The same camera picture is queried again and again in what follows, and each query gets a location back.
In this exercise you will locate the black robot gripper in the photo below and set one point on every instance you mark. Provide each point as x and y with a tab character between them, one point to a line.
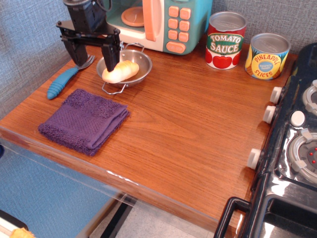
88	26

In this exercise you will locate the toy bread loaf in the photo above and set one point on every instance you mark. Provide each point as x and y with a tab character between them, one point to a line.
122	71

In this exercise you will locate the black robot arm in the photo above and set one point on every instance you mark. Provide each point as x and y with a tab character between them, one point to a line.
88	27

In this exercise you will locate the purple folded towel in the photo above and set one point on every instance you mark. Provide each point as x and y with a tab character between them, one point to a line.
84	122

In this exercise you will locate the orange microwave turntable plate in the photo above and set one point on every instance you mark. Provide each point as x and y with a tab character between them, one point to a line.
133	16

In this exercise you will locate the teal toy microwave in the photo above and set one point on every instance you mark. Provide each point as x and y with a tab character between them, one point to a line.
170	26

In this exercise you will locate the tomato sauce can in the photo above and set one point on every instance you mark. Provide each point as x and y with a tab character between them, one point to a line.
225	38

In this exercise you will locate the pineapple slices can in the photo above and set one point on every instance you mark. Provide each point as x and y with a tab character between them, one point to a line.
267	56

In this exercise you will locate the white stove knob middle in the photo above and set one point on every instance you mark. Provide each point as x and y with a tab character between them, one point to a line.
269	114

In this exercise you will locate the white stove knob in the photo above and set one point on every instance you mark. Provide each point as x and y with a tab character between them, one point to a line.
275	95
269	114
253	158

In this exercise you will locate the white stove knob top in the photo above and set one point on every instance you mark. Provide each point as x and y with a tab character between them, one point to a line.
275	95

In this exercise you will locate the white stove knob bottom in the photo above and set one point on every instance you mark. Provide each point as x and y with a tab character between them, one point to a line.
253	158

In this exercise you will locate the yellow object at corner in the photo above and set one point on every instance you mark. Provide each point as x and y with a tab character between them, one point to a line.
21	233

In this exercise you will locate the black toy stove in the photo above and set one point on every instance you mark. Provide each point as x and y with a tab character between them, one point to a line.
284	189

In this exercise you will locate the small steel bowl with handles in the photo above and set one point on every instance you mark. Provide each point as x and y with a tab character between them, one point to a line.
135	53

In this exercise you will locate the fork with blue handle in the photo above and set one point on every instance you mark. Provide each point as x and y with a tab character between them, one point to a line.
60	82

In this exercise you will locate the black oven door handle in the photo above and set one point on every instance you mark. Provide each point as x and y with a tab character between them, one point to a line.
233	204

